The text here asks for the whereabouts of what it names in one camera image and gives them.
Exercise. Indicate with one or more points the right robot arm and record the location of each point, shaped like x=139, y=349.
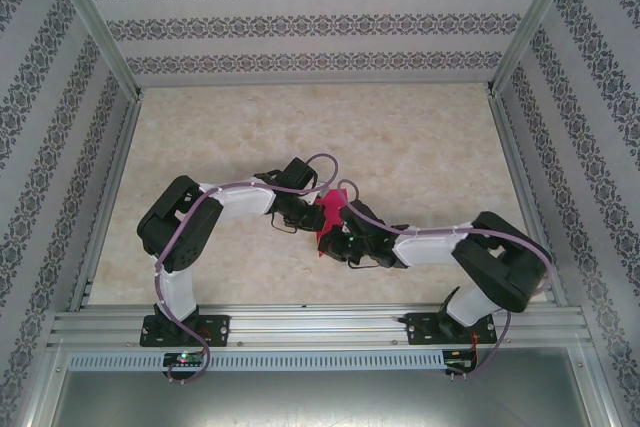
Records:
x=505, y=267

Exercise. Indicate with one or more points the aluminium frame post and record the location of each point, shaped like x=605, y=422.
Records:
x=100, y=22
x=529, y=22

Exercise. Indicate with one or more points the aluminium table edge rail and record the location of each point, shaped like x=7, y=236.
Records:
x=511, y=147
x=107, y=197

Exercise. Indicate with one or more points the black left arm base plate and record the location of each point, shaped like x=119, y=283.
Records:
x=215, y=329

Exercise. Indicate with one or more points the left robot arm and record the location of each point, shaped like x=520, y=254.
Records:
x=160, y=227

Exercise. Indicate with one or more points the aluminium mounting beam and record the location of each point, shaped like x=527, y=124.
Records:
x=320, y=324

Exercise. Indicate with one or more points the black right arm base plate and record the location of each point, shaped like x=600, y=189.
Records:
x=417, y=329

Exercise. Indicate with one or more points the pink cloth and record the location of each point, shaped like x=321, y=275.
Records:
x=332, y=207

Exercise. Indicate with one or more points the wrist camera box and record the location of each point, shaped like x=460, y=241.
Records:
x=362, y=217
x=297, y=174

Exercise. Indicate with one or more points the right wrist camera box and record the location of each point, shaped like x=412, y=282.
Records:
x=362, y=217

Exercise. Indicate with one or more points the grey metal sheet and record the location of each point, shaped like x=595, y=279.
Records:
x=320, y=402

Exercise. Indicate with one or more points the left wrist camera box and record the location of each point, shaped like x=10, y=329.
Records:
x=297, y=174

